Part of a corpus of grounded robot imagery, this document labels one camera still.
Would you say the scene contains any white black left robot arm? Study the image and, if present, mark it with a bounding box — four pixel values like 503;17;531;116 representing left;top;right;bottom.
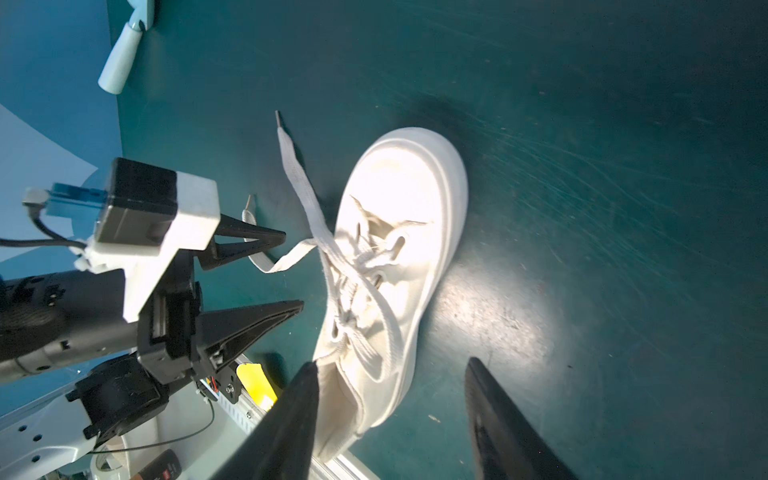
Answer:
1;216;303;479

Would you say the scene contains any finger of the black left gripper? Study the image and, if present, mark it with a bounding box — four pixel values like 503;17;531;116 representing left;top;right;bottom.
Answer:
196;214;286;270
194;300;304;378

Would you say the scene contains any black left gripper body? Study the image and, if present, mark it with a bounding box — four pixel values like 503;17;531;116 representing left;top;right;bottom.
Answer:
137;250;243;403

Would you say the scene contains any yellow toy shovel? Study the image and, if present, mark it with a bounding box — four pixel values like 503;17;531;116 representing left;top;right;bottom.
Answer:
236;363;278;411

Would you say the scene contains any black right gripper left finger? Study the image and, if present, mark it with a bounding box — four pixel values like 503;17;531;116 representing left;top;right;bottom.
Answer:
213;362;319;479

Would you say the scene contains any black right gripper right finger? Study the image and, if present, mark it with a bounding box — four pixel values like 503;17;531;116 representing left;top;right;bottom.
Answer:
464;357;576;479

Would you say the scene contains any light blue toy spatula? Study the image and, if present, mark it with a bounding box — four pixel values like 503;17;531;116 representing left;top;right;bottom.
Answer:
98;0;155;95

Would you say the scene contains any white canvas sneaker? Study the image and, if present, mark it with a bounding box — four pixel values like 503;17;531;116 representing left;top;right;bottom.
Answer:
313;127;468;461

